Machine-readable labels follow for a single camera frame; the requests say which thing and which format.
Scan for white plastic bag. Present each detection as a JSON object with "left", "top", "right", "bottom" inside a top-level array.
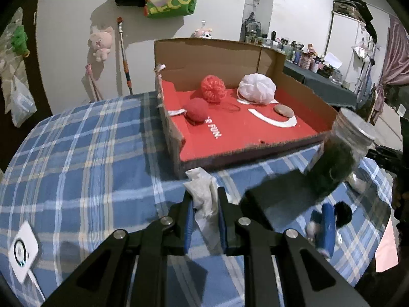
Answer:
[{"left": 5, "top": 74, "right": 38, "bottom": 127}]

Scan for white sachet packet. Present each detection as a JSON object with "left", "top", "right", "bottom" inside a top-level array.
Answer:
[{"left": 183, "top": 167, "right": 224, "bottom": 256}]

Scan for tan round powder puff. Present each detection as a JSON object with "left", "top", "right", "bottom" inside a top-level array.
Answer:
[{"left": 275, "top": 104, "right": 294, "bottom": 118}]

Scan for red round puff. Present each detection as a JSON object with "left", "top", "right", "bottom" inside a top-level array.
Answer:
[{"left": 185, "top": 98, "right": 209, "bottom": 125}]

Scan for blue packet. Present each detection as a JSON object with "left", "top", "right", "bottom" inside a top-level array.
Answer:
[{"left": 320, "top": 204, "right": 337, "bottom": 258}]

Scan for pink long-handled tool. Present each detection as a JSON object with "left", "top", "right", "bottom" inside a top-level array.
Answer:
[{"left": 85, "top": 65, "right": 103, "bottom": 102}]

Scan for white mesh bath loofah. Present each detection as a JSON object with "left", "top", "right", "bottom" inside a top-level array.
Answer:
[{"left": 237, "top": 73, "right": 277, "bottom": 105}]

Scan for mop handle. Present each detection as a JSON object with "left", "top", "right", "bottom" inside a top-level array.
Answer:
[{"left": 117, "top": 17, "right": 134, "bottom": 96}]

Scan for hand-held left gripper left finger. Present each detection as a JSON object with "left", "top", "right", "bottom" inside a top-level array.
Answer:
[{"left": 41, "top": 187, "right": 195, "bottom": 307}]

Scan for green frog toy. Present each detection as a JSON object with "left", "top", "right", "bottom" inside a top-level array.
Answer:
[{"left": 11, "top": 25, "right": 30, "bottom": 59}]

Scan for wooden chair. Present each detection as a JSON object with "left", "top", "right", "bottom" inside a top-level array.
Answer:
[{"left": 367, "top": 85, "right": 387, "bottom": 125}]

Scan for table with dark green cloth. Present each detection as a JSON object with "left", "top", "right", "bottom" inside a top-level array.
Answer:
[{"left": 283, "top": 61, "right": 358, "bottom": 109}]

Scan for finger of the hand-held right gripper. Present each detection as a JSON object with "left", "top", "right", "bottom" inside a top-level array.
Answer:
[{"left": 366, "top": 144, "right": 409, "bottom": 175}]

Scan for pink and white plush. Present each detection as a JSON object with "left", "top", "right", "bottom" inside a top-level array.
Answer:
[{"left": 192, "top": 21, "right": 214, "bottom": 39}]

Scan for blue plaid blanket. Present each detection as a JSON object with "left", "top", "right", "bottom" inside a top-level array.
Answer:
[{"left": 0, "top": 91, "right": 400, "bottom": 307}]

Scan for white square device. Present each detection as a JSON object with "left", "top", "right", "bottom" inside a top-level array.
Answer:
[{"left": 8, "top": 221, "right": 41, "bottom": 283}]

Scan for dark brown door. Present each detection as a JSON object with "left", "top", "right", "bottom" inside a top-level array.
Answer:
[{"left": 0, "top": 0, "right": 53, "bottom": 173}]

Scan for row of cosmetic bottles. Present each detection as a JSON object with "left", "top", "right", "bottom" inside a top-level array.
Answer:
[{"left": 244, "top": 30, "right": 352, "bottom": 88}]

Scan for cardboard box red inside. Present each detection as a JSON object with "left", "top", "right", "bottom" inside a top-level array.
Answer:
[{"left": 154, "top": 38, "right": 340, "bottom": 180}]

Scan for wall mirror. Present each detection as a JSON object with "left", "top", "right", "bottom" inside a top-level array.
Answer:
[{"left": 240, "top": 0, "right": 276, "bottom": 43}]

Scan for white cable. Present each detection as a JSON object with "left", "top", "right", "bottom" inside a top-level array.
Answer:
[{"left": 27, "top": 270, "right": 47, "bottom": 304}]

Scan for clear hanging organizer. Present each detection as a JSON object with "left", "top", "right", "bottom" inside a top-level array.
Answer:
[{"left": 0, "top": 6, "right": 29, "bottom": 80}]

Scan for black scrunchie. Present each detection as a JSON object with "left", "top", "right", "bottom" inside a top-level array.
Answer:
[{"left": 334, "top": 201, "right": 353, "bottom": 228}]

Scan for pink curtain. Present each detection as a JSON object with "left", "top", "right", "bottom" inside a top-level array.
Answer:
[{"left": 379, "top": 17, "right": 409, "bottom": 87}]

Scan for small glass jar clear lid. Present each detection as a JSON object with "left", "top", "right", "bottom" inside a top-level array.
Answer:
[{"left": 311, "top": 108, "right": 377, "bottom": 203}]

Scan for white fluffy bunny hair clip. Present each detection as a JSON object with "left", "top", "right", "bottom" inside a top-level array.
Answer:
[{"left": 305, "top": 216, "right": 324, "bottom": 242}]

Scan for small suitcase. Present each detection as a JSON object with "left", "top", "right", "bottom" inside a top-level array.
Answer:
[{"left": 332, "top": 0, "right": 361, "bottom": 20}]

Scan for white cloth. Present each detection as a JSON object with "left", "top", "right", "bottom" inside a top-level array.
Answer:
[{"left": 348, "top": 172, "right": 369, "bottom": 193}]

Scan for red mesh bath loofah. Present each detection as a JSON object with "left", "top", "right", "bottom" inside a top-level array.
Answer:
[{"left": 201, "top": 75, "right": 241, "bottom": 113}]

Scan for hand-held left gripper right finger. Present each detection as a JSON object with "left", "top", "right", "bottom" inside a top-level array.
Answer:
[{"left": 217, "top": 187, "right": 369, "bottom": 307}]

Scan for white wardrobe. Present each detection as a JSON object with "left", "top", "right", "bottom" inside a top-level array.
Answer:
[{"left": 329, "top": 13, "right": 378, "bottom": 93}]

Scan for pink pig plush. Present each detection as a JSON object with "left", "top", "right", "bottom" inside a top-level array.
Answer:
[{"left": 88, "top": 26, "right": 114, "bottom": 63}]

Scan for dark clothes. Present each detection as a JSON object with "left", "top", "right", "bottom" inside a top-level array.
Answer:
[{"left": 347, "top": 0, "right": 379, "bottom": 42}]

